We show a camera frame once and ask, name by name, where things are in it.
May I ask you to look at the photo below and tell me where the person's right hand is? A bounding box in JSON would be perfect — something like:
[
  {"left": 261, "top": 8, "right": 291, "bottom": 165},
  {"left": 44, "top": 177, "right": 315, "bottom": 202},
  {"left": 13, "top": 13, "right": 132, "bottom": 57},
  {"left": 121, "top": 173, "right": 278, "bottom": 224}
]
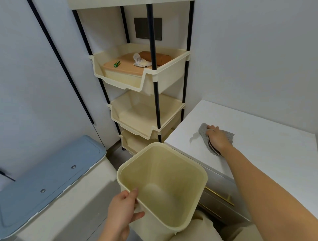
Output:
[{"left": 205, "top": 125, "right": 234, "bottom": 157}]

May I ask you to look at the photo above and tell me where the person's left hand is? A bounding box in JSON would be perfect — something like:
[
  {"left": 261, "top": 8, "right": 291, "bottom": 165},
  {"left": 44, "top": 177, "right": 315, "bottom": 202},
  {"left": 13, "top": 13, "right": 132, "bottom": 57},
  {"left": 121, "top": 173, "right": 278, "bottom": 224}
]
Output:
[{"left": 104, "top": 188, "right": 145, "bottom": 235}]

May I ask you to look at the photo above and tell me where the grey cloth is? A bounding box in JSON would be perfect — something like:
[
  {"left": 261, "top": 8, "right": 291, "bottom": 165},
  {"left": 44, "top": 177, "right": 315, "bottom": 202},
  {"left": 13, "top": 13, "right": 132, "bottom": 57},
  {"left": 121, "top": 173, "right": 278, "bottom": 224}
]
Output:
[{"left": 198, "top": 123, "right": 235, "bottom": 157}]

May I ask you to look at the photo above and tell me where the cream plastic waste bin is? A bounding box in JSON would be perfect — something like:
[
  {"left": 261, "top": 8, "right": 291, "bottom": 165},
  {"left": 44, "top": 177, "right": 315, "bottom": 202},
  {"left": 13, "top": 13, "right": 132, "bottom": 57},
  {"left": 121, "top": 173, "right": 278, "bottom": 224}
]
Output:
[{"left": 117, "top": 142, "right": 209, "bottom": 241}]

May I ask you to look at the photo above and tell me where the person's right forearm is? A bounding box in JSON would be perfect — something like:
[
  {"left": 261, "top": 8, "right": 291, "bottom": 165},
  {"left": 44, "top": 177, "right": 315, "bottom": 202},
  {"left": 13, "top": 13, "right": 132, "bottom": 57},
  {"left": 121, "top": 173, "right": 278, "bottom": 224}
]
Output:
[{"left": 222, "top": 146, "right": 318, "bottom": 241}]

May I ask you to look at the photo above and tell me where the white bedside table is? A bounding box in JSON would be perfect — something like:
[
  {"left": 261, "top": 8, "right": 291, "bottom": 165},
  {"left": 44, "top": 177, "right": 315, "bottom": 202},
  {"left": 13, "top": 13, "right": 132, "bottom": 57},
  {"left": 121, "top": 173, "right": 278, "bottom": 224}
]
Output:
[{"left": 164, "top": 100, "right": 318, "bottom": 225}]

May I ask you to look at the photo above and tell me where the cream tiered storage rack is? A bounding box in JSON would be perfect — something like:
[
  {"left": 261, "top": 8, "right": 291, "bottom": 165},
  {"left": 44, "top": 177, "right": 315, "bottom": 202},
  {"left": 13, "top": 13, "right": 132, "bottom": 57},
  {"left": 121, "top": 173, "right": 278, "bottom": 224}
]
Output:
[{"left": 67, "top": 0, "right": 195, "bottom": 156}]

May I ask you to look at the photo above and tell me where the white storage box blue lid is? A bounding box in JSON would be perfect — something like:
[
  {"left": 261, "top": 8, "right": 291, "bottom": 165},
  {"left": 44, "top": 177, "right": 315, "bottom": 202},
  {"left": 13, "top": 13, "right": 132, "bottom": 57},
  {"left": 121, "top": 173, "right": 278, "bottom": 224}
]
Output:
[{"left": 0, "top": 135, "right": 122, "bottom": 241}]

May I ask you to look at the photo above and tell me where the brown cylindrical pouch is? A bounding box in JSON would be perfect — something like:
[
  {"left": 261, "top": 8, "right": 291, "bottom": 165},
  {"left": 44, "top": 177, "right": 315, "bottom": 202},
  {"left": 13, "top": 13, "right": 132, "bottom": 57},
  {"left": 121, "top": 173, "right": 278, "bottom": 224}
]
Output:
[{"left": 138, "top": 51, "right": 173, "bottom": 67}]

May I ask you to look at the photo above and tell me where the crumpled white wrapper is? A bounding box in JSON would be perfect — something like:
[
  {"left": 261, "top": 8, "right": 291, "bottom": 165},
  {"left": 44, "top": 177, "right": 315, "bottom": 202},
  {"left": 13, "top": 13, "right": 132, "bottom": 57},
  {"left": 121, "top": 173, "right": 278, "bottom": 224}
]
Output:
[{"left": 133, "top": 53, "right": 152, "bottom": 68}]

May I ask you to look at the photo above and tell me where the gold drawer handle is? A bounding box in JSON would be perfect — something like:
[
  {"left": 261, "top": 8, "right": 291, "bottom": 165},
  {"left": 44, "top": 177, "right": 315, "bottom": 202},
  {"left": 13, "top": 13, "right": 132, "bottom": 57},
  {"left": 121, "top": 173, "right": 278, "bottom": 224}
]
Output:
[
  {"left": 198, "top": 202, "right": 223, "bottom": 219},
  {"left": 204, "top": 186, "right": 235, "bottom": 207}
]

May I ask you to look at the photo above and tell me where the black wall panel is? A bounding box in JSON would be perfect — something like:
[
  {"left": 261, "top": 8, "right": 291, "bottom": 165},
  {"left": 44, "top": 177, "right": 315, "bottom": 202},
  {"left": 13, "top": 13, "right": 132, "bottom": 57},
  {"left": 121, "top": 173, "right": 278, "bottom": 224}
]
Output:
[{"left": 133, "top": 17, "right": 163, "bottom": 41}]

